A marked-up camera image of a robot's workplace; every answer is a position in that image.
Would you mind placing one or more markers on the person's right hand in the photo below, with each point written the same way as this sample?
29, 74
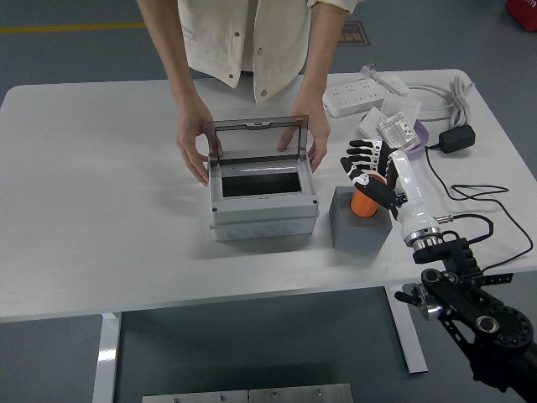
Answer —
189, 130

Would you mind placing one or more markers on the person's left hand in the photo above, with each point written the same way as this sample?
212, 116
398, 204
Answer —
319, 126

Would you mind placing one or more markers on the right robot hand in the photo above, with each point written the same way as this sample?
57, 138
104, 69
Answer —
413, 197

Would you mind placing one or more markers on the orange cylindrical battery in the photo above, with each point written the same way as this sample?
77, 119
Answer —
363, 205

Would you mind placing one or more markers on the grey plastic junction box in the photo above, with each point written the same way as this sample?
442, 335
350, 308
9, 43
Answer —
260, 210

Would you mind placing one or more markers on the person's left forearm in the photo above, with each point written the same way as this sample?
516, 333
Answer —
316, 63

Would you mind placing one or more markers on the person's right forearm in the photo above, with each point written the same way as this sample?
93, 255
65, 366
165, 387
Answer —
176, 71

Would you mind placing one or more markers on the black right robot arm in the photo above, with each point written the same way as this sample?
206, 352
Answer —
461, 256

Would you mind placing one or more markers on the white power strip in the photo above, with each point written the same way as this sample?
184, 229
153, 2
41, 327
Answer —
352, 98

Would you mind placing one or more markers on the white flat plastic piece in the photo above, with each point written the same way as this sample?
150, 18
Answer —
369, 124

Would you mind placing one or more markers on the purple tray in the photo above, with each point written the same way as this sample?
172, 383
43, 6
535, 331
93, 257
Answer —
421, 136

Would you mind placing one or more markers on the grey block with round hole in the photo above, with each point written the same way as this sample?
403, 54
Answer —
361, 237

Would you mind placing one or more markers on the white socket with label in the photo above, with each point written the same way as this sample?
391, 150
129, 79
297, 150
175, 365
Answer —
398, 132

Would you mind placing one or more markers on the black power adapter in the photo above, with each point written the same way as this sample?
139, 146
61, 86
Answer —
457, 138

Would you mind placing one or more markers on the white power plug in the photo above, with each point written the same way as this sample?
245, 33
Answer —
394, 84

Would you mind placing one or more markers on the white square panel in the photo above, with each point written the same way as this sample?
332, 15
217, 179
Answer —
405, 105

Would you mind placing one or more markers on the person's torso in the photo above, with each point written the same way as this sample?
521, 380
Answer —
218, 33

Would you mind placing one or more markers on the white table leg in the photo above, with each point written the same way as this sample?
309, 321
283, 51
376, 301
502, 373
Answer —
107, 357
409, 336

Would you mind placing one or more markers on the red object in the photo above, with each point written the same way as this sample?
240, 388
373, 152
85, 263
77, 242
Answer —
524, 12

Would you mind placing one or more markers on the metal plate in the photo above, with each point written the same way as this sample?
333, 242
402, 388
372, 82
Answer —
300, 394
197, 398

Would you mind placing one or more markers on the black perforated bracket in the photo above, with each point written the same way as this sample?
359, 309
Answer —
499, 278

